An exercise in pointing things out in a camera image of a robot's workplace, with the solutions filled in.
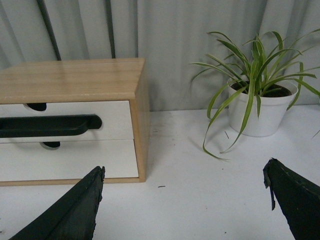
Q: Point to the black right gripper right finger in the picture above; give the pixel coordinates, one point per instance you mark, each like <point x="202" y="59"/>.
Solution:
<point x="298" y="198"/>

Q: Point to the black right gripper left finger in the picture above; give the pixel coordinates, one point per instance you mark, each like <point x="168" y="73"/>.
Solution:
<point x="73" y="216"/>

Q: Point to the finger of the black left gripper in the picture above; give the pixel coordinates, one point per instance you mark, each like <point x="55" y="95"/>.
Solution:
<point x="48" y="126"/>

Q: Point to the white drawer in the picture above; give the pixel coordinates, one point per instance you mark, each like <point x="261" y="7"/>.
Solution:
<point x="30" y="161"/>
<point x="115" y="117"/>

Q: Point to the wooden drawer cabinet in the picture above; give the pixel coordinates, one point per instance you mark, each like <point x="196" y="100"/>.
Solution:
<point x="72" y="81"/>

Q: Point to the white plant pot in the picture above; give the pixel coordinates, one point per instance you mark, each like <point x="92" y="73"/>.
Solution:
<point x="265" y="122"/>

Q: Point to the green spider plant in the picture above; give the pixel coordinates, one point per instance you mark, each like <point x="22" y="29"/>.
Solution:
<point x="257" y="76"/>

